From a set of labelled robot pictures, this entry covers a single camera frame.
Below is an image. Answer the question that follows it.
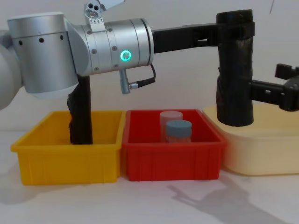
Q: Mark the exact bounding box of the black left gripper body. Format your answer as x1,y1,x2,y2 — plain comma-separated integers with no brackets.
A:
152,25,188,55

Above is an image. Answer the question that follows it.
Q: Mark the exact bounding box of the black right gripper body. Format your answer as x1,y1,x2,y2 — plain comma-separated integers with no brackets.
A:
275,63,299,112

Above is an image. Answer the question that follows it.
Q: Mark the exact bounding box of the thick black cylinder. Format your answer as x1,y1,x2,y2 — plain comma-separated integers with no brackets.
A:
215,8,256,128

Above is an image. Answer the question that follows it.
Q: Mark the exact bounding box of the cream plastic bin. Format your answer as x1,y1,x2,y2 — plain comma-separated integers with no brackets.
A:
202,102,299,176

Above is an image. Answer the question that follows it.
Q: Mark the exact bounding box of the clear jar with white lid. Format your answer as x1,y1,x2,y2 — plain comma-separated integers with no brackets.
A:
159,111,184,142

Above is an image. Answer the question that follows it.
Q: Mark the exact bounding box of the clear jar with grey lid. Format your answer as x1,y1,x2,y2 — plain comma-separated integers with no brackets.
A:
165,119,192,143

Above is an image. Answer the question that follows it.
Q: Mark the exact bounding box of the slim black wrapped cylinder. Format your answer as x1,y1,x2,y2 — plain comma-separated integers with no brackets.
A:
67,74,94,146

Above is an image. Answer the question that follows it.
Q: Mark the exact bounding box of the red plastic bin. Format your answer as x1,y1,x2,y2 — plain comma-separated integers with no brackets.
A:
121,109,227,182

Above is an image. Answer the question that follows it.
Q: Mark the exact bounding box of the yellow plastic bin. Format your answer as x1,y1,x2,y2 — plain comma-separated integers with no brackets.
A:
10,110,124,186

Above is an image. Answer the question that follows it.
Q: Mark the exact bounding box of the white table cloth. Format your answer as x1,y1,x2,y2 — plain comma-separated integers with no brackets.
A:
0,129,299,224

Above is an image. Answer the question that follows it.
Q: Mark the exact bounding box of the dark cable with silver plug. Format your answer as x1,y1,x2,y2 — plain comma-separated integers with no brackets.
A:
119,63,157,95

